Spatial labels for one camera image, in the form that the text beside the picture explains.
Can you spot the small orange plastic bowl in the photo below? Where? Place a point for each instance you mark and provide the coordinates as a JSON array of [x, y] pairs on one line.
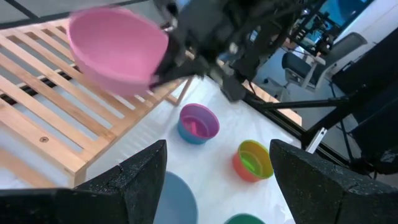
[[241, 169]]

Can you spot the large green plastic bowl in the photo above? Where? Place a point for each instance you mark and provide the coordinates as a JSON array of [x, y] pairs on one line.
[[244, 219]]

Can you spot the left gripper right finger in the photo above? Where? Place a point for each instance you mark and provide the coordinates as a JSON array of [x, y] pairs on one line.
[[317, 186]]

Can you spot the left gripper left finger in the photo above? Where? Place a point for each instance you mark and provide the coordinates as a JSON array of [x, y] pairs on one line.
[[133, 186]]

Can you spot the black table frame rail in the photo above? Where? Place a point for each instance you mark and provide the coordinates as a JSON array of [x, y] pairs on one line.
[[280, 119]]

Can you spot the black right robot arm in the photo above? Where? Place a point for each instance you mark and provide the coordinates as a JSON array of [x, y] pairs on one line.
[[264, 37]]

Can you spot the silver aluminium bracket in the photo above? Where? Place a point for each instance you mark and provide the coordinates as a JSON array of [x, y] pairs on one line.
[[316, 140]]

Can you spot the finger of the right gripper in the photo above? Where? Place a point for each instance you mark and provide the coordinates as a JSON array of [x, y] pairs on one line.
[[177, 49], [183, 70]]

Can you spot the grey office chair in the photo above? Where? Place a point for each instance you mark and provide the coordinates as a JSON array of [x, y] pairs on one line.
[[298, 67]]

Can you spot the wooden slatted shelf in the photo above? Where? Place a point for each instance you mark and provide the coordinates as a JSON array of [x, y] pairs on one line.
[[62, 102]]

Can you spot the red plastic bowl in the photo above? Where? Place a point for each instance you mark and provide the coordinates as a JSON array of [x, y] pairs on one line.
[[202, 119]]

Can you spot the large blue plastic bowl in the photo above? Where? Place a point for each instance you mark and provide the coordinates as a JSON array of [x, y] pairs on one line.
[[177, 202]]

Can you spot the small blue plastic bowl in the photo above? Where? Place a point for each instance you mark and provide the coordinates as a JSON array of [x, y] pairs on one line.
[[186, 135]]

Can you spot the small green plastic bowl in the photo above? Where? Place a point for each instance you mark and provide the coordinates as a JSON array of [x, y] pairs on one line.
[[258, 157]]

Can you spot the large pink plastic bowl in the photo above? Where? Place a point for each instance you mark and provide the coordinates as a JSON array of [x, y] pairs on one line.
[[118, 49]]

